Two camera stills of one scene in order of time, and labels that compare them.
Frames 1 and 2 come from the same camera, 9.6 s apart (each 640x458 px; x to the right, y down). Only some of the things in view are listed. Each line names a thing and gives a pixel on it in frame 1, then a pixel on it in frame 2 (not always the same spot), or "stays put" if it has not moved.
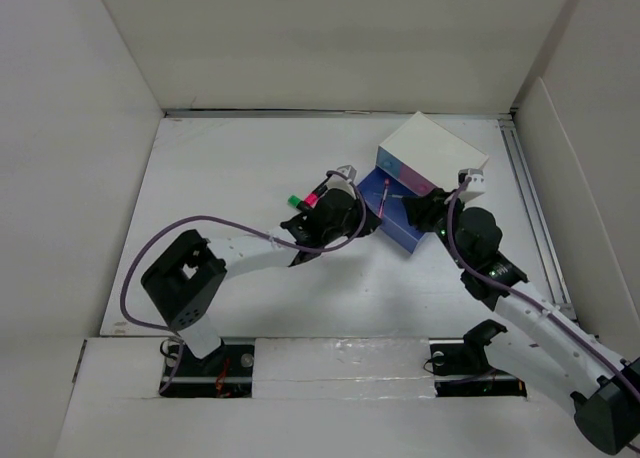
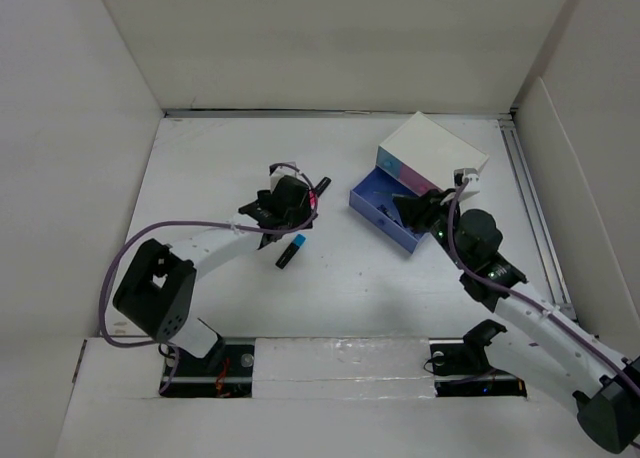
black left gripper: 371,221 -> 302,214
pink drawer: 418,184 stays put
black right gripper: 422,209 stays put
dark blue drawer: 383,195 stays put
